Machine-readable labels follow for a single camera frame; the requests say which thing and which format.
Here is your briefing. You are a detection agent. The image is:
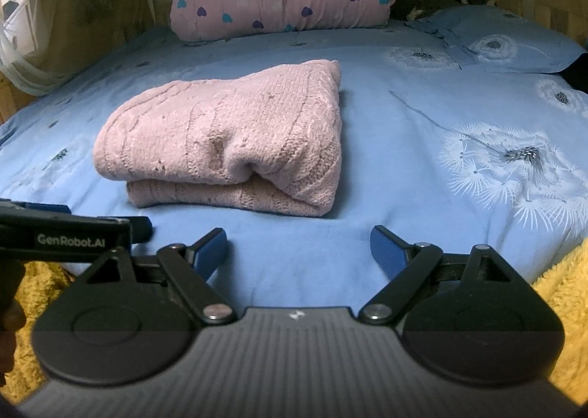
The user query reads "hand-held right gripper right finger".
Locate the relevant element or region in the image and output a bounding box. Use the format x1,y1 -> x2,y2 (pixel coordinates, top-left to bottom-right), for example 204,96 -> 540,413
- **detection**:
358,225 -> 513,326

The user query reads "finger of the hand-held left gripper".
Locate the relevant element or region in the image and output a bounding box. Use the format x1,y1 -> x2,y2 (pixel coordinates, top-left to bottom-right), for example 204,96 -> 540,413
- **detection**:
0,198 -> 71,214
94,216 -> 153,245

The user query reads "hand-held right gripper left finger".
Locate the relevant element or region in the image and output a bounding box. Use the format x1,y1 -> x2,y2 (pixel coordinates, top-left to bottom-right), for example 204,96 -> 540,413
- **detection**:
85,228 -> 236,325

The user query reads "pink knitted cardigan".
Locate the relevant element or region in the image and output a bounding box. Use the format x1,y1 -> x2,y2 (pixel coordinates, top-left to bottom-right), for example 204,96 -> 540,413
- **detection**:
92,59 -> 345,219

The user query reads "person's left hand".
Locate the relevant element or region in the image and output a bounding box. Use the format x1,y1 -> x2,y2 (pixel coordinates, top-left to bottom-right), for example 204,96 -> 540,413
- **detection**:
0,263 -> 27,386

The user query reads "blue dandelion print bed sheet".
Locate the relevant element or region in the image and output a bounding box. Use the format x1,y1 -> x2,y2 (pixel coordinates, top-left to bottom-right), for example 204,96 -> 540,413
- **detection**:
0,18 -> 588,305

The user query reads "white mosquito net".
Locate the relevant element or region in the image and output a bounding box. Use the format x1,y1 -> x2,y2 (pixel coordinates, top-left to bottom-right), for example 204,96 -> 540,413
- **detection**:
0,0 -> 154,98

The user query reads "yellow fleece blanket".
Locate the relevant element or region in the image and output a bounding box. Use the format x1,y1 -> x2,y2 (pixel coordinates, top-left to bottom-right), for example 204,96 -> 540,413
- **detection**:
0,237 -> 588,405

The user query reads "blue dandelion print pillow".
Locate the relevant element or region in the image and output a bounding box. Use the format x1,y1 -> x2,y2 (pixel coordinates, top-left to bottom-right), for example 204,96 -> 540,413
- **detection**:
416,5 -> 588,76

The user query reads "wooden bed frame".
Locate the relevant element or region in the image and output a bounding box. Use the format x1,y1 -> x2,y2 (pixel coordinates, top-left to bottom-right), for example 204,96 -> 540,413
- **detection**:
0,0 -> 588,125

